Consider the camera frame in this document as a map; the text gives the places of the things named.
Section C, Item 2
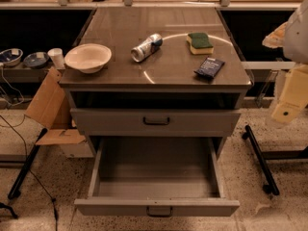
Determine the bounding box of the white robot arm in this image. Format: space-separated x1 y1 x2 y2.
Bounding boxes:
262 0 308 124

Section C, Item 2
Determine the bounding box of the silver blue drink can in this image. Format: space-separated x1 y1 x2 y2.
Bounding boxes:
131 34 163 63

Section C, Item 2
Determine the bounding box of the black right stand leg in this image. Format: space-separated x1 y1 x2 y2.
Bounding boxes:
242 125 280 195

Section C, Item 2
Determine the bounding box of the white paper cup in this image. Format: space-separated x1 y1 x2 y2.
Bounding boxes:
47 48 64 69

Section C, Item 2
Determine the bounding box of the brown cardboard box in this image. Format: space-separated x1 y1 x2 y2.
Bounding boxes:
25 67 86 145

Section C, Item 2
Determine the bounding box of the grey drawer cabinet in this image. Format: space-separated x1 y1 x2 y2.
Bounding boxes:
61 7 251 151

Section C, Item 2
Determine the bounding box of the white blue bowl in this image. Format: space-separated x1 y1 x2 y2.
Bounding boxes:
0 48 23 67

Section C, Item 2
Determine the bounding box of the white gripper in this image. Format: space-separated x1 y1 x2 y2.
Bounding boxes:
271 64 308 124

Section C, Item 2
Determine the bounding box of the green yellow sponge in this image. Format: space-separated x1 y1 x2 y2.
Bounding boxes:
187 33 214 55

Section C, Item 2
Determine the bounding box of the black left stand leg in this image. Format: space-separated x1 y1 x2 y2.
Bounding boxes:
7 127 49 200

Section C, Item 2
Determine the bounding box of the dark blue snack packet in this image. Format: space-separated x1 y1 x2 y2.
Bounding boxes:
195 57 224 79

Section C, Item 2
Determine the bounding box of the black stand leg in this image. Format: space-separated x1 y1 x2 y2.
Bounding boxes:
242 125 280 195
7 127 49 200

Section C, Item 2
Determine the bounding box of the blue bowl with label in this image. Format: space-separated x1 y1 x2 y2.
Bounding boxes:
23 52 49 69

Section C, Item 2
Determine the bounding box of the grey drawer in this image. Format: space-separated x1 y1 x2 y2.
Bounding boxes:
75 137 240 218
71 108 240 137

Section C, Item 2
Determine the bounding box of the grey top drawer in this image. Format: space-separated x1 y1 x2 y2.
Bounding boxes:
71 108 240 137

